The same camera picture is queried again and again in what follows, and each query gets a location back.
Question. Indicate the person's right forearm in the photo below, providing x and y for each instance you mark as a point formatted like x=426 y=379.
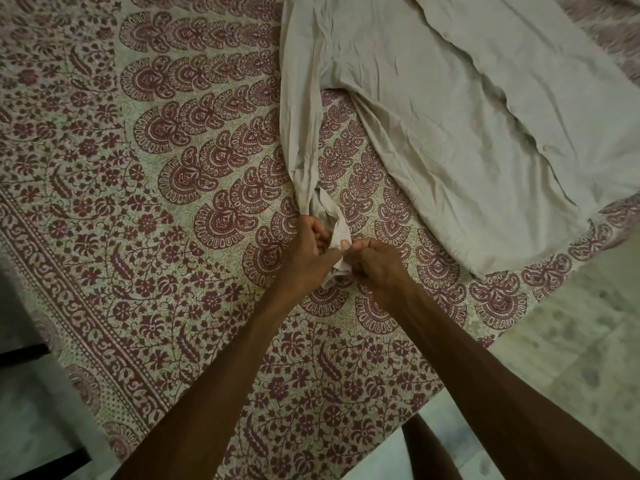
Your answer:
x=490 y=394

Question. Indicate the person's left thumb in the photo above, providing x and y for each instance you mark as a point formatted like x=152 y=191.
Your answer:
x=334 y=256

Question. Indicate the person's right thumb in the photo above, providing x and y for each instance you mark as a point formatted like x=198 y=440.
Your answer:
x=354 y=247

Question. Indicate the person's right hand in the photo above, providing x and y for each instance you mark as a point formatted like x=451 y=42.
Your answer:
x=382 y=269

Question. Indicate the black metal bar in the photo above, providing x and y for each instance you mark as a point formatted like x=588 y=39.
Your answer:
x=50 y=467
x=22 y=354

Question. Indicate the beige long-sleeved shirt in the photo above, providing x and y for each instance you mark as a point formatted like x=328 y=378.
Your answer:
x=450 y=119

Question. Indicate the maroon floral patterned bedsheet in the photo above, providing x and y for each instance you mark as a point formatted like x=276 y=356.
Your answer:
x=150 y=204

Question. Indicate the person's left forearm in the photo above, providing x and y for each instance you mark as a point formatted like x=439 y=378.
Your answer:
x=210 y=394

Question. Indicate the person's left hand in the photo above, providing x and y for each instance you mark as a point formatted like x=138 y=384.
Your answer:
x=305 y=262

